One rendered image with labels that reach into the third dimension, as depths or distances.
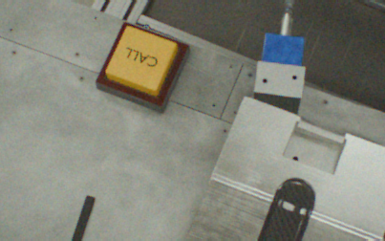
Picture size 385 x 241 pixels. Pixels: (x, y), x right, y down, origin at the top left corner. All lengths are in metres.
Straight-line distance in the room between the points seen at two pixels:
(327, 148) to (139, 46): 0.23
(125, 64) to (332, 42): 0.77
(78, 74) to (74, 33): 0.05
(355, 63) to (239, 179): 0.83
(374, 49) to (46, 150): 0.85
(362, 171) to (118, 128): 0.27
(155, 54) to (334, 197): 0.25
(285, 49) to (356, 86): 0.69
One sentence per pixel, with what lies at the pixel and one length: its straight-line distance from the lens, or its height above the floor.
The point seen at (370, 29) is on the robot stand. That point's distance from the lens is 1.73.
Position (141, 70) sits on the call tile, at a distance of 0.99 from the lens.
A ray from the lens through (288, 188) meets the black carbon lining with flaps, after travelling 0.90.
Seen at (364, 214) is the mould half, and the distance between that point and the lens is 0.90.
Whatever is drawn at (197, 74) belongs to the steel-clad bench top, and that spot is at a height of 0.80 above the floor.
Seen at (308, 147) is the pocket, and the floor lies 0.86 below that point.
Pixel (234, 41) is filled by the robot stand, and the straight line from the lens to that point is 1.70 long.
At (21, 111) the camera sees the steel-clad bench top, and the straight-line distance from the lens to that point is 1.04.
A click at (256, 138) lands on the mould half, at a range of 0.91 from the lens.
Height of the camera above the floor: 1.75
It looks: 70 degrees down
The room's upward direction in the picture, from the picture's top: 4 degrees counter-clockwise
